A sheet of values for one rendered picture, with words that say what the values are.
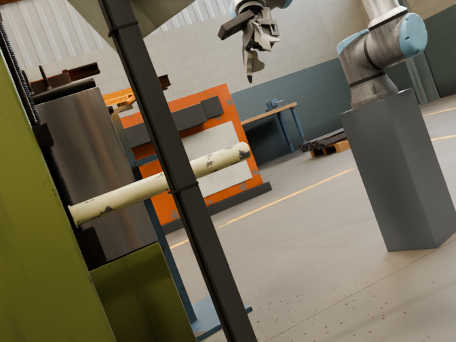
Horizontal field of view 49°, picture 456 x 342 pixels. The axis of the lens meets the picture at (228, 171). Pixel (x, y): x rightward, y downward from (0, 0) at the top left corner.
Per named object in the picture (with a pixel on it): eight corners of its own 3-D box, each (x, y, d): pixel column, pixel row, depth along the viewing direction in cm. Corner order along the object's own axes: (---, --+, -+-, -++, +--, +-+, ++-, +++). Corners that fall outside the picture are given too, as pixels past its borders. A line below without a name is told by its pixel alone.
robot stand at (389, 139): (412, 231, 220) (367, 102, 217) (461, 226, 203) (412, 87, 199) (387, 252, 206) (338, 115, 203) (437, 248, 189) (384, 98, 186)
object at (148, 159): (148, 163, 226) (146, 159, 226) (180, 150, 190) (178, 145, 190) (84, 186, 212) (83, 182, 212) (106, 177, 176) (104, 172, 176)
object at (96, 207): (246, 160, 126) (239, 140, 126) (254, 159, 121) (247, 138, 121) (76, 227, 112) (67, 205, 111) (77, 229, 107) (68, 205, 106)
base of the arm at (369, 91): (368, 102, 214) (360, 81, 214) (407, 89, 200) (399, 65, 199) (343, 112, 202) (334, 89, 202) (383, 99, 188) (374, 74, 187)
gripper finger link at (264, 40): (288, 40, 128) (275, 30, 136) (267, 39, 126) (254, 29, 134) (286, 52, 130) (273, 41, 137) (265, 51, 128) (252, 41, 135)
